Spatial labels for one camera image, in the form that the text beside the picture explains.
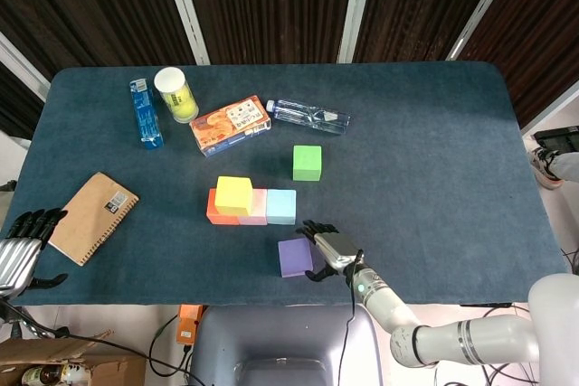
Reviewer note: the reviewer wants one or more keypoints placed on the clear tennis ball tube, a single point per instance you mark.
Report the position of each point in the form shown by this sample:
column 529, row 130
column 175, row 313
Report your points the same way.
column 171, row 81

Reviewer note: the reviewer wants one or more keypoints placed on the green foam cube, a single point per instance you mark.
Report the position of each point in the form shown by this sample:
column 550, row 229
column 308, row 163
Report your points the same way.
column 307, row 161

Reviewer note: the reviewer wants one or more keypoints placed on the black flat device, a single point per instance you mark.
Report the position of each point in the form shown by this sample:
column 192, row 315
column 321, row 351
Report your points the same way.
column 558, row 138

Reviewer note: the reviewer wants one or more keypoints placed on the yellow foam cube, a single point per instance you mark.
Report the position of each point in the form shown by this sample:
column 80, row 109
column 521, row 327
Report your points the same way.
column 233, row 194

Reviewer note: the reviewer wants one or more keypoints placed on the orange cookie box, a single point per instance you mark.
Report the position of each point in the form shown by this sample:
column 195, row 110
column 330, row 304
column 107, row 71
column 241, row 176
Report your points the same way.
column 228, row 126

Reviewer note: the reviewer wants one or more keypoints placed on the dark slatted partition panel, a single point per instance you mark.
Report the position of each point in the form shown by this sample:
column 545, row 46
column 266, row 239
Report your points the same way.
column 13, row 106
column 90, row 6
column 543, row 20
column 271, row 6
column 420, row 6

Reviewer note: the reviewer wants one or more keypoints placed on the light blue foam cube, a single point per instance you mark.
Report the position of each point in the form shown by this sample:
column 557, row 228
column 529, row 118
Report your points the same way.
column 281, row 206

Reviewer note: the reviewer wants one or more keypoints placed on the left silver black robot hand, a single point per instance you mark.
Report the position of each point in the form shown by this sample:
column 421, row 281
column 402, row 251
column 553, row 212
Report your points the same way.
column 16, row 261

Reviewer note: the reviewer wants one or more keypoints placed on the pink foam cube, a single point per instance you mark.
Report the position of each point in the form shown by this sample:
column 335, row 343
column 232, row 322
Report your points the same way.
column 259, row 212

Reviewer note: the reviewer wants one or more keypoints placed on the blue table cloth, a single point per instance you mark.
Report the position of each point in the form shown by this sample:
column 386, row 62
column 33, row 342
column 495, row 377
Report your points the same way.
column 429, row 124

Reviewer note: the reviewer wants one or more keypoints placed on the glass bottle with label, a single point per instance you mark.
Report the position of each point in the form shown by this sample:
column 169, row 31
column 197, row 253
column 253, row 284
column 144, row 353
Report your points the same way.
column 50, row 374

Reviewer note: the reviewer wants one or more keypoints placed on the brown cardboard box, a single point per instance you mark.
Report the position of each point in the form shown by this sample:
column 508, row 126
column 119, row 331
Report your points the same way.
column 113, row 365

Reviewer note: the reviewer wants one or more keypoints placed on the orange device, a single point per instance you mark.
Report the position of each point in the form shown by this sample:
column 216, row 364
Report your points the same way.
column 189, row 320

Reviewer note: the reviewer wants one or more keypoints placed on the brown spiral notebook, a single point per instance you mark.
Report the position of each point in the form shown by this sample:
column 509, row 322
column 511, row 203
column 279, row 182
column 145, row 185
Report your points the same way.
column 92, row 219

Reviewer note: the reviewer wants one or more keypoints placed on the plain yellow tennis ball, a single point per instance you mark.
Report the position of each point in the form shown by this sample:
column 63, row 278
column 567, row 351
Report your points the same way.
column 186, row 109

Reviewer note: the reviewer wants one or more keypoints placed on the blue snack carton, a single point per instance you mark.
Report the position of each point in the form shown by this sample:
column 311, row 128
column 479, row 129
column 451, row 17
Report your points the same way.
column 145, row 112

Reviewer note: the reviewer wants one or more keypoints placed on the white sneaker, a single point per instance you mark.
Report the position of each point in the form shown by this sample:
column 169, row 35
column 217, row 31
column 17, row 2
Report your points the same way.
column 540, row 164

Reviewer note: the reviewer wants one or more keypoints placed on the grey robot torso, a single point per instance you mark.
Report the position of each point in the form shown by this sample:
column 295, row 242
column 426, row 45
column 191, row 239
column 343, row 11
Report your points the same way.
column 285, row 341

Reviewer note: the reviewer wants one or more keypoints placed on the printed yellow tennis ball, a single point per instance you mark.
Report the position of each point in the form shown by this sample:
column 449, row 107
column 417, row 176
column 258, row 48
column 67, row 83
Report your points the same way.
column 175, row 98

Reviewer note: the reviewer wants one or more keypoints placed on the chrome caster leg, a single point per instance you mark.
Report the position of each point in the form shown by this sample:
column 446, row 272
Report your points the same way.
column 43, row 331

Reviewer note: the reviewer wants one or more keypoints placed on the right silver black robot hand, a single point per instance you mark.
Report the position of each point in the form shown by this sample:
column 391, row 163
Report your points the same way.
column 337, row 248

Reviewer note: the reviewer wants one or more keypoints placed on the person's leg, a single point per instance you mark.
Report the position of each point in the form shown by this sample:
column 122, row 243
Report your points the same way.
column 569, row 164

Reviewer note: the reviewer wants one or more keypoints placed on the orange foam cube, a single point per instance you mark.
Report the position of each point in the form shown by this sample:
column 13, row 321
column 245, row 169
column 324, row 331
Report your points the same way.
column 221, row 220

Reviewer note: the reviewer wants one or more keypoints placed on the white partition post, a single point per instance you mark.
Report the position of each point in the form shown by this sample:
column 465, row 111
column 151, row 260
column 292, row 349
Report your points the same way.
column 552, row 110
column 22, row 67
column 357, row 2
column 486, row 2
column 183, row 6

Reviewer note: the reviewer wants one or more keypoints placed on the purple foam cube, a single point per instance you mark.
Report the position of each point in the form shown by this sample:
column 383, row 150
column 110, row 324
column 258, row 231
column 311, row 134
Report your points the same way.
column 294, row 257

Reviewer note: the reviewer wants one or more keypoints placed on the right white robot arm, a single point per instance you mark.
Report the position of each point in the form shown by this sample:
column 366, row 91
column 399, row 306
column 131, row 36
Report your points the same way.
column 475, row 338

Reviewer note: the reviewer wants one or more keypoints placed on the clear plastic water bottle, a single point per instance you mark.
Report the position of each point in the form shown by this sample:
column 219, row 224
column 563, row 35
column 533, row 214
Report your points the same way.
column 312, row 115

